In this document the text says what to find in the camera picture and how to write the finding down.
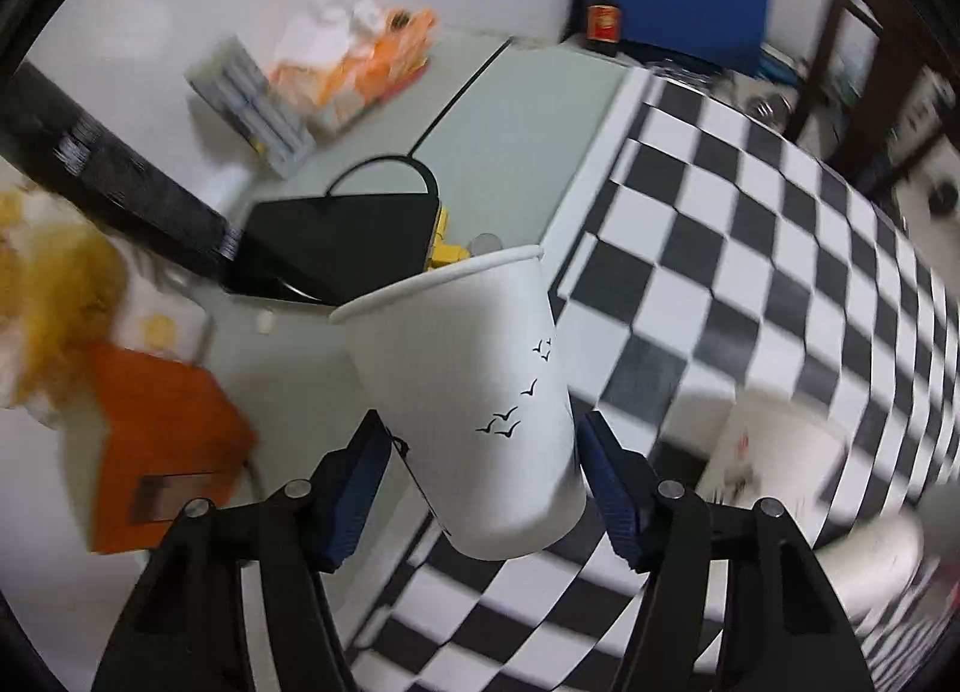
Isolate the grey battery pack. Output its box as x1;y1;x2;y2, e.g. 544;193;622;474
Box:
185;36;317;179

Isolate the dark wooden chair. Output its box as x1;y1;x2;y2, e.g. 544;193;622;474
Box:
784;0;958;185

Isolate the white bird-print paper cup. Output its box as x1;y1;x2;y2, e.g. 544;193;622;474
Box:
331;245;586;561

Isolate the orange box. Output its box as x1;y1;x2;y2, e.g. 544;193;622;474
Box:
89;344;257;554

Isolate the yellow plastic bag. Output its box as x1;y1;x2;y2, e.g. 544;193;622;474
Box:
2;187;128;413

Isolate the long black box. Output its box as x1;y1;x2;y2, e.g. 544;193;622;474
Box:
2;62;233;279

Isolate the checkered tablecloth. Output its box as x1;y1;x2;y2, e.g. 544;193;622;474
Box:
347;71;958;690

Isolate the orange snack bag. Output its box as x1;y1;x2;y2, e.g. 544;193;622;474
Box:
268;0;438;135

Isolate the black pouch with strap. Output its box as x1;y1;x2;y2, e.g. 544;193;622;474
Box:
218;155;441;307

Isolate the dark sauce bottle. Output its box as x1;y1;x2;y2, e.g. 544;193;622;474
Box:
584;0;622;59

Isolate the upright white paper cup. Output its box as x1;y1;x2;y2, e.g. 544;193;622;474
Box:
697;390;924;621

